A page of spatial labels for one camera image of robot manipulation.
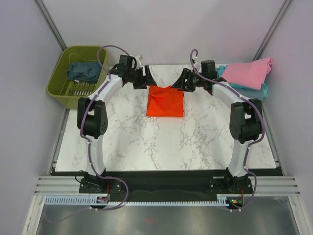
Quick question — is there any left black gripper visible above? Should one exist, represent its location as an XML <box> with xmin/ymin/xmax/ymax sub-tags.
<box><xmin>128</xmin><ymin>66</ymin><xmax>157</xmax><ymax>91</ymax></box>

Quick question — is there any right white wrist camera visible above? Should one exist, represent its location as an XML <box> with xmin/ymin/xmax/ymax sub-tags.
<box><xmin>192</xmin><ymin>56</ymin><xmax>199</xmax><ymax>63</ymax></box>

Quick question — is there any pink folded t shirt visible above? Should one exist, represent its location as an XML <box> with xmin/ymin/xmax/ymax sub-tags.
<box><xmin>222</xmin><ymin>57</ymin><xmax>272</xmax><ymax>90</ymax></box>

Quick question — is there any light blue cable duct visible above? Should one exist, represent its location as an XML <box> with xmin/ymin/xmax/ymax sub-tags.
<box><xmin>45</xmin><ymin>191</ymin><xmax>241</xmax><ymax>206</ymax></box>

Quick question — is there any aluminium rail frame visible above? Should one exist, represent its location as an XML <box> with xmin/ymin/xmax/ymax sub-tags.
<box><xmin>23</xmin><ymin>169</ymin><xmax>311</xmax><ymax>235</ymax></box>

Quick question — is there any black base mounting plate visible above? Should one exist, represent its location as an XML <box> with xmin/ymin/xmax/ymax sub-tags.
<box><xmin>79</xmin><ymin>170</ymin><xmax>253</xmax><ymax>196</ymax></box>

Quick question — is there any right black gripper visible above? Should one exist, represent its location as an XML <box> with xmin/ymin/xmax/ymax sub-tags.
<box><xmin>171</xmin><ymin>68</ymin><xmax>206</xmax><ymax>93</ymax></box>

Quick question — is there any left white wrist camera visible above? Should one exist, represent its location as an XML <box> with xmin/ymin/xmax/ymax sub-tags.
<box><xmin>134</xmin><ymin>55</ymin><xmax>143</xmax><ymax>70</ymax></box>

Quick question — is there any olive green plastic basket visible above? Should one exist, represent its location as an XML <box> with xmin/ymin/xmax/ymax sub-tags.
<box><xmin>46</xmin><ymin>46</ymin><xmax>109</xmax><ymax>109</ymax></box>

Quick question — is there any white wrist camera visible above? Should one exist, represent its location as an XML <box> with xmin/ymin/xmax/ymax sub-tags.
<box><xmin>192</xmin><ymin>56</ymin><xmax>199</xmax><ymax>63</ymax></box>
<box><xmin>134</xmin><ymin>55</ymin><xmax>143</xmax><ymax>70</ymax></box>

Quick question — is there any dark blue crumpled t shirt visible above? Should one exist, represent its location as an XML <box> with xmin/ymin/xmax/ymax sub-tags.
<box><xmin>67</xmin><ymin>61</ymin><xmax>102</xmax><ymax>83</ymax></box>

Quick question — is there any orange t shirt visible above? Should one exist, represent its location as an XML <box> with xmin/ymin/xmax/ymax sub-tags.
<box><xmin>146</xmin><ymin>86</ymin><xmax>184</xmax><ymax>118</ymax></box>

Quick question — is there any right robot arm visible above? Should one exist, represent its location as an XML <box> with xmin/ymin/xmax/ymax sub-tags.
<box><xmin>172</xmin><ymin>58</ymin><xmax>265</xmax><ymax>193</ymax></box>

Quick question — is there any teal folded t shirt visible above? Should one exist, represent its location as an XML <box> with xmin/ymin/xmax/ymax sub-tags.
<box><xmin>216</xmin><ymin>65</ymin><xmax>268</xmax><ymax>96</ymax></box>

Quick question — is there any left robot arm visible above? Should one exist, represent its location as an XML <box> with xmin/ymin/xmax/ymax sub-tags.
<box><xmin>77</xmin><ymin>55</ymin><xmax>157</xmax><ymax>192</ymax></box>

